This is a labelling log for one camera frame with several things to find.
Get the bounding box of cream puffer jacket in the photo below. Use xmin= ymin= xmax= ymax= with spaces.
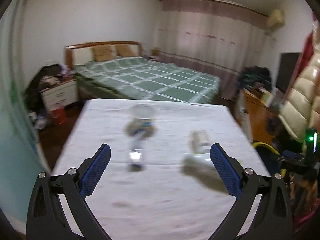
xmin=278 ymin=53 xmax=319 ymax=142

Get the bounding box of yellow rim trash bin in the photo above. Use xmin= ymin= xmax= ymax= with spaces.
xmin=252 ymin=141 xmax=286 ymax=178

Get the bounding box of white floral tablecloth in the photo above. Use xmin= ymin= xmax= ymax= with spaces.
xmin=53 ymin=99 xmax=268 ymax=239

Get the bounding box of frosted glass sliding door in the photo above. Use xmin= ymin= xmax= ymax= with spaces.
xmin=1 ymin=0 xmax=51 ymax=223

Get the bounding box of silver blue tube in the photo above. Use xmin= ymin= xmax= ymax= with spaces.
xmin=128 ymin=129 xmax=145 ymax=172

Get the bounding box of wooden headboard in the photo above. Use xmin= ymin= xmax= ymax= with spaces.
xmin=65 ymin=41 xmax=143 ymax=69

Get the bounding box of left brown pillow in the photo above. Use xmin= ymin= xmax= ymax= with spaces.
xmin=92 ymin=44 xmax=117 ymax=62

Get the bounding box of clothes pile on nightstand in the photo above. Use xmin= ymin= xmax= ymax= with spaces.
xmin=24 ymin=64 xmax=72 ymax=114

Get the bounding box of black television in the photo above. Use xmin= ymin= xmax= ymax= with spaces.
xmin=276 ymin=53 xmax=300 ymax=94

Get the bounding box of bed with green plaid duvet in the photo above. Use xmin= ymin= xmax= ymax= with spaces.
xmin=74 ymin=57 xmax=220 ymax=103

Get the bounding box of wooden desk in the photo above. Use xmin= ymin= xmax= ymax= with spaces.
xmin=240 ymin=89 xmax=274 ymax=145

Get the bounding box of dark clothes pile on desk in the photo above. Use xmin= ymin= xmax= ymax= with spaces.
xmin=236 ymin=66 xmax=272 ymax=92

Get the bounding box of wall air conditioner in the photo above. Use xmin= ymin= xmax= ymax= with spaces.
xmin=267 ymin=9 xmax=285 ymax=31

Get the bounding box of white nightstand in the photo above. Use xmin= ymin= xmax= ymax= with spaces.
xmin=41 ymin=80 xmax=79 ymax=111

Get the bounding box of pink striped curtain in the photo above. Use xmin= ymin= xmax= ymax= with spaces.
xmin=156 ymin=0 xmax=267 ymax=99

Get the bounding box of red bucket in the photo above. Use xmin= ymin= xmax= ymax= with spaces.
xmin=50 ymin=107 xmax=66 ymax=125

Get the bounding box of right brown pillow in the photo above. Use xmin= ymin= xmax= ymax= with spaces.
xmin=115 ymin=44 xmax=139 ymax=57

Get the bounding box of red dotted jacket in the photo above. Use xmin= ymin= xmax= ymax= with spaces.
xmin=290 ymin=13 xmax=318 ymax=86

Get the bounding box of brown pillow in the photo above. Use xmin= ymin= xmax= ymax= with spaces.
xmin=92 ymin=44 xmax=117 ymax=62
xmin=115 ymin=44 xmax=139 ymax=57

